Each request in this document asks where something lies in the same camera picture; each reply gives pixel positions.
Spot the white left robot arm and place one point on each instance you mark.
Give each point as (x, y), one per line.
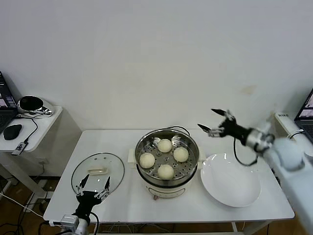
(82, 226)

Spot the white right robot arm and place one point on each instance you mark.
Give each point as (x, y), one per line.
(293, 176)

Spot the round glass pot lid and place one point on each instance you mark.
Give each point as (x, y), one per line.
(110, 169)

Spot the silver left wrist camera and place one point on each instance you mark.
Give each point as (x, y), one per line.
(67, 221)

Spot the white wall socket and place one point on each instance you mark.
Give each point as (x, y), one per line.
(42, 162)

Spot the white steamed baozi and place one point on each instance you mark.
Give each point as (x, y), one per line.
(147, 160)
(181, 154)
(164, 145)
(165, 171)

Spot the chrome and black headset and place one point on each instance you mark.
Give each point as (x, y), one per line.
(30, 104)

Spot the white electric cooker base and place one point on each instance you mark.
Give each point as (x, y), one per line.
(166, 189)

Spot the white side table with label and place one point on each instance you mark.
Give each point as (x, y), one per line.
(284, 123)

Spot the steel steamer basket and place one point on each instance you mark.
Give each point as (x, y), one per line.
(190, 149)

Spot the black computer mouse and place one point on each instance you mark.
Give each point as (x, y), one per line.
(12, 132)

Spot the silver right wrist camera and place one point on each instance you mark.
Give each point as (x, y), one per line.
(266, 143)

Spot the small white printed label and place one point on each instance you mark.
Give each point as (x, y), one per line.
(282, 115)

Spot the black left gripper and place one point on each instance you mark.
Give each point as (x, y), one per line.
(88, 199)

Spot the black laptop with dark screen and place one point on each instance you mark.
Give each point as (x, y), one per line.
(6, 102)

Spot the small grey usb hub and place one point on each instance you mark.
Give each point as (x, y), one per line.
(19, 148)

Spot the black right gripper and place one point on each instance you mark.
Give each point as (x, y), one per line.
(233, 129)

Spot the large white plate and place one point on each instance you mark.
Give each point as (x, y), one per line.
(230, 181)

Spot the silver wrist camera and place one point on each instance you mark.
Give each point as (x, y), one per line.
(67, 221)
(266, 143)

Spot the white side table with headset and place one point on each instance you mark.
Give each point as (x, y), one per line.
(46, 129)

